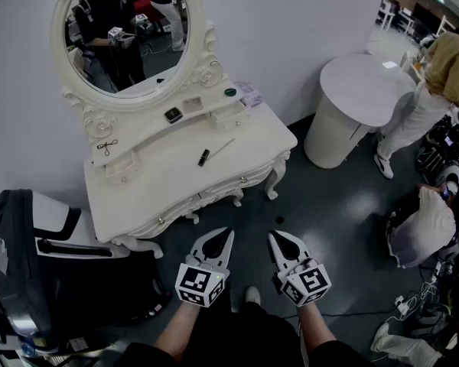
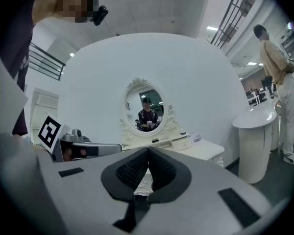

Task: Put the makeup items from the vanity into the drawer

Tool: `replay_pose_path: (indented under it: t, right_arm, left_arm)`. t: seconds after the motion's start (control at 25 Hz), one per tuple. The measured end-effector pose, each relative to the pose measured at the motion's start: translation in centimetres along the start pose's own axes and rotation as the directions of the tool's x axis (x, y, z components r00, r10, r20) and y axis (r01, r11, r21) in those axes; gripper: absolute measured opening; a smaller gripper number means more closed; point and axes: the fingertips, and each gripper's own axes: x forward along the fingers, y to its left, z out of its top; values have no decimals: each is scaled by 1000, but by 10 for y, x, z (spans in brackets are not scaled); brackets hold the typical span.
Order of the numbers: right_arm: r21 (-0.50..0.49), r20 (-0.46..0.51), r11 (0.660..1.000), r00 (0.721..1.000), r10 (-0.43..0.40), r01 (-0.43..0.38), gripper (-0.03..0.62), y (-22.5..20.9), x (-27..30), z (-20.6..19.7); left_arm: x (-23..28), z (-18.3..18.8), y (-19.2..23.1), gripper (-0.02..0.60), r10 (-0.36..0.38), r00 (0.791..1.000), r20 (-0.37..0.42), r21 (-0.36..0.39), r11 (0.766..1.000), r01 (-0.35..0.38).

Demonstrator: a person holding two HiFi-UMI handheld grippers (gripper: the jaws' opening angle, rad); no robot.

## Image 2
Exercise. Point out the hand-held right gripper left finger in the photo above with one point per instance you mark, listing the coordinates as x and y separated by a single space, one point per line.
83 192

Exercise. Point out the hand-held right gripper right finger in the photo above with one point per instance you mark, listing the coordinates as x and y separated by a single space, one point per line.
198 204

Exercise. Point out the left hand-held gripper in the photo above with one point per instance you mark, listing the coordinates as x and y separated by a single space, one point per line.
50 131

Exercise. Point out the metal eyelash curler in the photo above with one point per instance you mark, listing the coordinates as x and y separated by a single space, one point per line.
125 145

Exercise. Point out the black square compact case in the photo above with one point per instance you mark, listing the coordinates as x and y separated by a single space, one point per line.
155 140

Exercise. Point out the white dressing table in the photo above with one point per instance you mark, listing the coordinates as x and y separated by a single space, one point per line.
205 150

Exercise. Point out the white drawer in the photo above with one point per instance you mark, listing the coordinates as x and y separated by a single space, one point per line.
182 145

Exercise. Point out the person's left hand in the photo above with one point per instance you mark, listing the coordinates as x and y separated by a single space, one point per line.
67 153

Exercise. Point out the purple wipes pack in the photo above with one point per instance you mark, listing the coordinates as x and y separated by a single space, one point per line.
194 137

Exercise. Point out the white louvred door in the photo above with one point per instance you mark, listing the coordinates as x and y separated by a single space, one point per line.
45 106

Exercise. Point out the rectangular ceiling light panel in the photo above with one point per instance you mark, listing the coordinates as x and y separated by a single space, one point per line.
260 64
71 54
252 63
212 28

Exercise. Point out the black mezzanine railing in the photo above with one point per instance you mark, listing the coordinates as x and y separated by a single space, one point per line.
46 62
231 16

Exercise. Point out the distant office desks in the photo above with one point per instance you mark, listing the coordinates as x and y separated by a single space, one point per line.
257 95

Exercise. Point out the person's dark shirt torso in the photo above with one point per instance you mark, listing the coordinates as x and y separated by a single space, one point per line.
17 53

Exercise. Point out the person's head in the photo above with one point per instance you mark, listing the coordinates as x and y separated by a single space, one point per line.
42 8

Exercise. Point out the oval mirror ornate white frame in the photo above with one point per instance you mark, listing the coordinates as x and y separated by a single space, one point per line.
134 101

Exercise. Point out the white round pedestal table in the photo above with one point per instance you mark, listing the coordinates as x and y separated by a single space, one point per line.
254 121

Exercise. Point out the black head-mounted camera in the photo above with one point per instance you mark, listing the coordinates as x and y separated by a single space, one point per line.
100 15

